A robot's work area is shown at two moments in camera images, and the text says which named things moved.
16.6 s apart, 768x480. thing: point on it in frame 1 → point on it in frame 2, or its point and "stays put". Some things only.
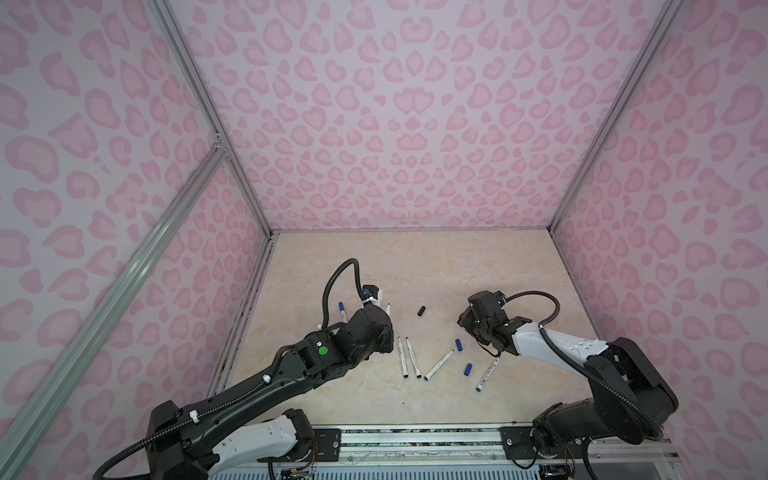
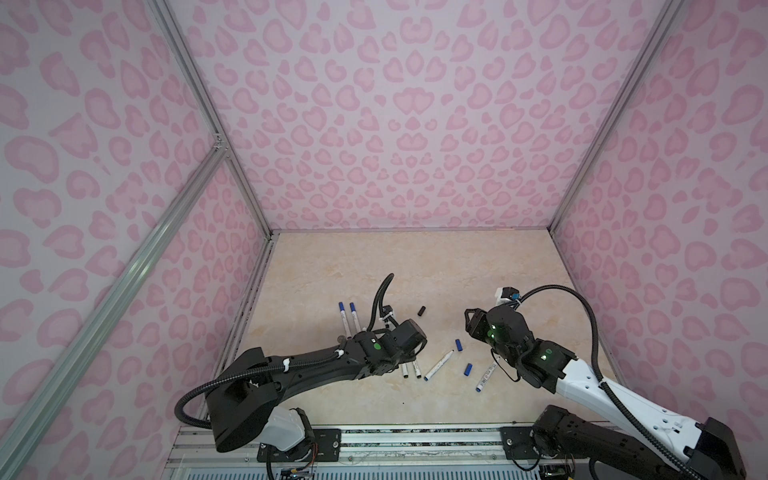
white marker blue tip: (438, 365) stays put
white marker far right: (487, 375) stays put
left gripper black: (388, 339) → (412, 356)
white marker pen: (342, 312) stays put
